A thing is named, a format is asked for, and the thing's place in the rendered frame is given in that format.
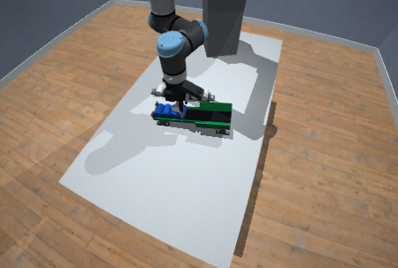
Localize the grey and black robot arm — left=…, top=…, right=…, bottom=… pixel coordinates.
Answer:
left=148, top=0, right=208, bottom=100

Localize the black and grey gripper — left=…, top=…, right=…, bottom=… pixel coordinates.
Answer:
left=162, top=78, right=188, bottom=119

